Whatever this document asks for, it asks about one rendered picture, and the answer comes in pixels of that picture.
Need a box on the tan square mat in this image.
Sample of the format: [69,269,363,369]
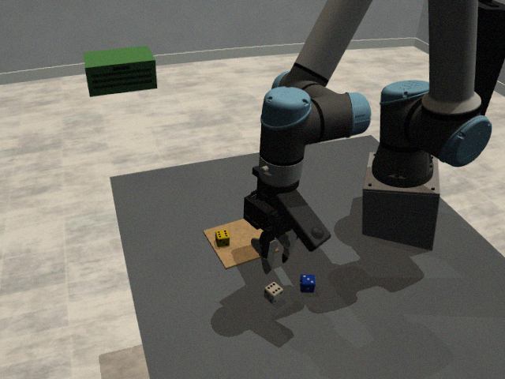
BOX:
[203,219,263,269]

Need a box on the white die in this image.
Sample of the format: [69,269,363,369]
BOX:
[264,282,283,304]

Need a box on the yellow die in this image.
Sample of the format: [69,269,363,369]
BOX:
[215,230,230,247]

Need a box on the blue die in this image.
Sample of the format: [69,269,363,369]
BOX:
[300,274,316,293]

